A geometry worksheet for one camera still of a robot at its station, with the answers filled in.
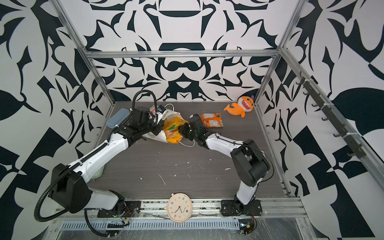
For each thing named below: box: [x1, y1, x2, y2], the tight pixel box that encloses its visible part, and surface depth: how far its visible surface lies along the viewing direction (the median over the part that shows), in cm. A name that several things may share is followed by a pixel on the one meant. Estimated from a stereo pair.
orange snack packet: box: [200, 112, 224, 128], surface depth 109 cm
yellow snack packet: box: [163, 116, 190, 144], surface depth 89 cm
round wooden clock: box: [166, 193, 193, 223], surface depth 74 cm
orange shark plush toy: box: [223, 96, 254, 118], surface depth 113 cm
